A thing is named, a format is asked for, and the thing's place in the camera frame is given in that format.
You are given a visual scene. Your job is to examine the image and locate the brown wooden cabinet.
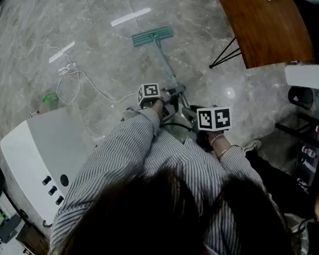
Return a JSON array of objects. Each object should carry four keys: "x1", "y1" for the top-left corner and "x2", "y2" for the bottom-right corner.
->
[{"x1": 14, "y1": 222, "x2": 53, "y2": 255}]

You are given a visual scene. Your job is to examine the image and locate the black waste bin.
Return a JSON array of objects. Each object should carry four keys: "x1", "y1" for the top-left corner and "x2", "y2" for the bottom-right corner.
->
[{"x1": 286, "y1": 85, "x2": 315, "y2": 110}]

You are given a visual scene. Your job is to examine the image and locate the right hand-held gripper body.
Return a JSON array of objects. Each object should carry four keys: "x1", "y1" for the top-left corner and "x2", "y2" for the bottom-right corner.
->
[{"x1": 192, "y1": 104, "x2": 233, "y2": 154}]

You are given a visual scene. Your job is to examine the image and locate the green plastic object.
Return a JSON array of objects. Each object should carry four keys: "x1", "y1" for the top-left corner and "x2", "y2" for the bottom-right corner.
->
[{"x1": 41, "y1": 92, "x2": 59, "y2": 105}]

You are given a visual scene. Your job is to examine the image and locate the brown wooden table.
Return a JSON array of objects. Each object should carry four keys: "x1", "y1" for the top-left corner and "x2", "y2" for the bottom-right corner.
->
[{"x1": 204, "y1": 0, "x2": 319, "y2": 77}]

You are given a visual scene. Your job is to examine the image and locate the person's left forearm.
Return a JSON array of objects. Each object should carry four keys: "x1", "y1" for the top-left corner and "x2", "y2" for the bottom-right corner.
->
[{"x1": 95, "y1": 93, "x2": 165, "y2": 181}]

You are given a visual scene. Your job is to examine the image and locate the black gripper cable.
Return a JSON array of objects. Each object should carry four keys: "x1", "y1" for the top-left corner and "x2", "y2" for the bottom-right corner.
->
[{"x1": 159, "y1": 120, "x2": 196, "y2": 133}]

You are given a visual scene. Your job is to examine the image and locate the white table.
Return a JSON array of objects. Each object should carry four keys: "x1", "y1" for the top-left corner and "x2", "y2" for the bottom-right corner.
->
[{"x1": 282, "y1": 60, "x2": 319, "y2": 92}]

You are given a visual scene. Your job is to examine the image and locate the white power strip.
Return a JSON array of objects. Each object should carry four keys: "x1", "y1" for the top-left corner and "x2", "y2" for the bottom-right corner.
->
[{"x1": 57, "y1": 61, "x2": 78, "y2": 75}]

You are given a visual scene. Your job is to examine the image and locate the gold bangle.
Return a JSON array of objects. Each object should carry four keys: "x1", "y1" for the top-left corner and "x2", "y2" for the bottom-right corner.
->
[{"x1": 217, "y1": 146, "x2": 232, "y2": 160}]

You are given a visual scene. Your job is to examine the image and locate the person's striped shirt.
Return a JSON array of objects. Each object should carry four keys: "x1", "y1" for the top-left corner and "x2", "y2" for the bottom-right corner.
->
[{"x1": 48, "y1": 99, "x2": 302, "y2": 255}]

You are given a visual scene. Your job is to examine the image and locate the white cable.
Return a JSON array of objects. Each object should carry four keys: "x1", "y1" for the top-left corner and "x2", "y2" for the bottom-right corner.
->
[
  {"x1": 12, "y1": 0, "x2": 79, "y2": 67},
  {"x1": 54, "y1": 68, "x2": 140, "y2": 113}
]

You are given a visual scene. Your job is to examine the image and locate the teal mop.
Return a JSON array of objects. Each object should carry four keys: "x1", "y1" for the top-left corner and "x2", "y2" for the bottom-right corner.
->
[{"x1": 124, "y1": 23, "x2": 201, "y2": 111}]

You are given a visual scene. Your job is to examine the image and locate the person's right forearm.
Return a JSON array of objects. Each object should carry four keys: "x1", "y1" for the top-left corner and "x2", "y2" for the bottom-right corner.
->
[{"x1": 203, "y1": 130, "x2": 264, "y2": 186}]

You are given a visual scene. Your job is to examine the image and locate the pearl bracelet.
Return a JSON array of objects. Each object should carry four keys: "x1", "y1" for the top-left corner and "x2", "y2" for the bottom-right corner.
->
[{"x1": 210, "y1": 132, "x2": 225, "y2": 146}]

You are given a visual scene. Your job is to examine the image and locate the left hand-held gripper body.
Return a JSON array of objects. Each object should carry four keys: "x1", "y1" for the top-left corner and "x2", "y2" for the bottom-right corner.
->
[{"x1": 135, "y1": 81, "x2": 174, "y2": 123}]

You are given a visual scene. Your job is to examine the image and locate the grey device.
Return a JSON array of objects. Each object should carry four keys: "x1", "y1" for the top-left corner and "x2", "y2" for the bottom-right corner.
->
[{"x1": 0, "y1": 213, "x2": 23, "y2": 245}]

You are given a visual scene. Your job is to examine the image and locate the black hairpin table leg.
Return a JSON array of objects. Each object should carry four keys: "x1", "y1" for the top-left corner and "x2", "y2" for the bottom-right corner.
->
[{"x1": 208, "y1": 34, "x2": 243, "y2": 73}]

